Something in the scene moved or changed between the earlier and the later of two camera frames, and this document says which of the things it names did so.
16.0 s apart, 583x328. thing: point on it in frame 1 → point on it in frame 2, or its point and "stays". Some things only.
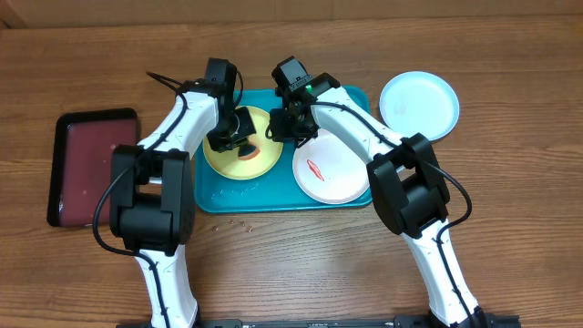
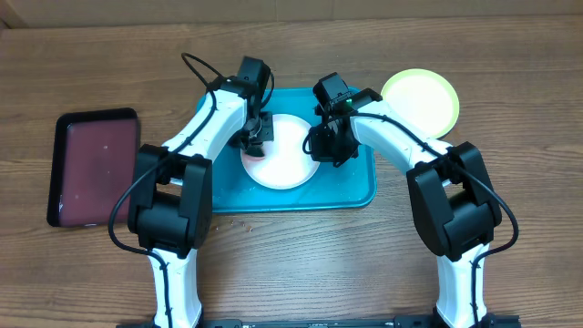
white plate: x=331 y=170 → x=288 y=163
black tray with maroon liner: x=82 y=163 stays
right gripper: x=277 y=122 → x=322 y=155
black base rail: x=484 y=322 stays
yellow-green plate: x=230 y=164 → x=423 y=100
